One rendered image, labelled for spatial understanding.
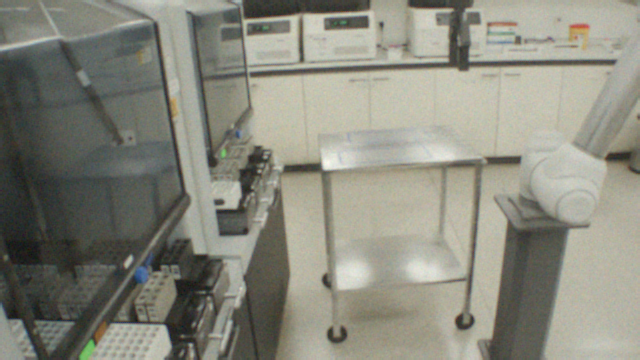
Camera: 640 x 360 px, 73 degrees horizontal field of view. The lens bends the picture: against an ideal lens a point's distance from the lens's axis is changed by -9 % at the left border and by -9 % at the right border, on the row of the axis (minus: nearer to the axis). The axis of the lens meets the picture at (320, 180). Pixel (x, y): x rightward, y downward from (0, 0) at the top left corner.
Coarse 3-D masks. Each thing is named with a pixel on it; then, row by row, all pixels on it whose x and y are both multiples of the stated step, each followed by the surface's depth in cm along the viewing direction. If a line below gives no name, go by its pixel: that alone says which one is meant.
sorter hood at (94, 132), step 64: (0, 0) 65; (64, 0) 80; (0, 64) 50; (64, 64) 63; (128, 64) 83; (0, 128) 50; (64, 128) 63; (128, 128) 83; (0, 192) 49; (64, 192) 62; (128, 192) 82; (0, 256) 49; (64, 256) 61; (128, 256) 81; (64, 320) 60
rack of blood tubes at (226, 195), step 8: (216, 184) 151; (224, 184) 150; (232, 184) 150; (216, 192) 144; (224, 192) 144; (232, 192) 143; (240, 192) 151; (216, 200) 152; (224, 200) 152; (232, 200) 143; (216, 208) 144; (224, 208) 144
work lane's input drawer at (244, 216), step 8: (240, 200) 147; (248, 200) 149; (240, 208) 143; (248, 208) 146; (216, 216) 143; (224, 216) 143; (232, 216) 143; (240, 216) 143; (248, 216) 145; (264, 216) 152; (224, 224) 144; (232, 224) 144; (240, 224) 144; (248, 224) 144; (264, 224) 148; (248, 232) 145
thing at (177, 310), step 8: (176, 296) 102; (184, 296) 102; (176, 304) 99; (184, 304) 97; (16, 312) 98; (176, 312) 97; (184, 312) 96; (136, 320) 94; (168, 320) 94; (176, 320) 92; (168, 328) 92; (176, 328) 92
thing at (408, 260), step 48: (336, 144) 194; (384, 144) 191; (432, 144) 187; (480, 192) 176; (336, 240) 229; (384, 240) 226; (432, 240) 223; (336, 288) 189; (384, 288) 192; (336, 336) 198
